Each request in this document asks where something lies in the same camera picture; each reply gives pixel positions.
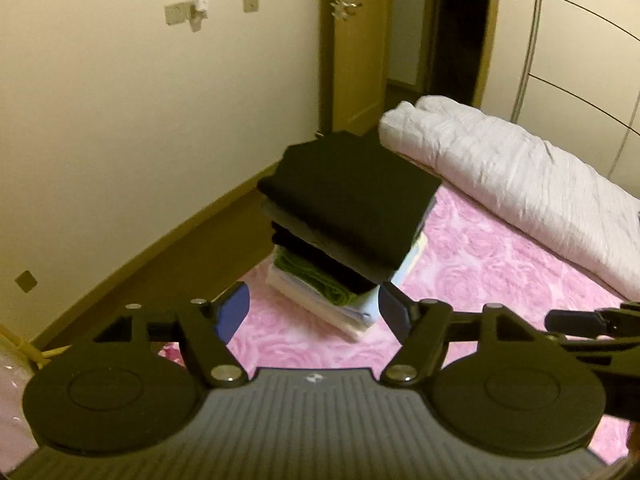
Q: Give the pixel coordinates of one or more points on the wooden door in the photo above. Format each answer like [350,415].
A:
[360,60]

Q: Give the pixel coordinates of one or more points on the white wardrobe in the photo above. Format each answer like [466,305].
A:
[575,45]

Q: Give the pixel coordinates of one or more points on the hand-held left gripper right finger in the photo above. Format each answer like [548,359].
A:
[394,311]

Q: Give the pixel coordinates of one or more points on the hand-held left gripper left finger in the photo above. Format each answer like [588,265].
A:
[235,311]

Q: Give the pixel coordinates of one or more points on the white ribbed quilt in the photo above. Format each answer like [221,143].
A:
[525,175]

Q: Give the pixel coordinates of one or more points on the pink floral bedsheet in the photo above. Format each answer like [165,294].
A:
[475,270]

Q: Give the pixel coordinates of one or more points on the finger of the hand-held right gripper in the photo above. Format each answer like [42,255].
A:
[575,321]
[610,350]

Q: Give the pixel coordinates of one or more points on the white plug adapter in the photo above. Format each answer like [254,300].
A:
[198,12]

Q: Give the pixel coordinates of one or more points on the black garment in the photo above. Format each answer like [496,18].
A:
[350,195]

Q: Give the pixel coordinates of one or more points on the wooden door frame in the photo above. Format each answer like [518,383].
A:
[487,35]

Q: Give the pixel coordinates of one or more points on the stack of folded clothes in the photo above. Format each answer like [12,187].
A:
[310,280]

